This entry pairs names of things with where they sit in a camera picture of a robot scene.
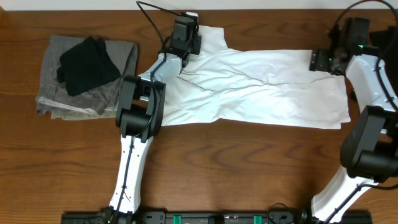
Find white t-shirt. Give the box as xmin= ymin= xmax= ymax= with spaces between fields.
xmin=162 ymin=26 xmax=350 ymax=129

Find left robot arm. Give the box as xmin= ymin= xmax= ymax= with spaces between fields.
xmin=109 ymin=34 xmax=201 ymax=220

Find folded black cloth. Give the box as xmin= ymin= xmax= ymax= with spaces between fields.
xmin=57 ymin=37 xmax=121 ymax=96

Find black garment at right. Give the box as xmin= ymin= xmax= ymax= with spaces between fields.
xmin=349 ymin=26 xmax=398 ymax=102

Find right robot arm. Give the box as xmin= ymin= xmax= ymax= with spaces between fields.
xmin=302 ymin=17 xmax=397 ymax=223

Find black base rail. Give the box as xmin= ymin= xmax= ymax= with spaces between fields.
xmin=60 ymin=208 xmax=374 ymax=224

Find folded grey trousers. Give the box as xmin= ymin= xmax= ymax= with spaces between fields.
xmin=35 ymin=35 xmax=138 ymax=121

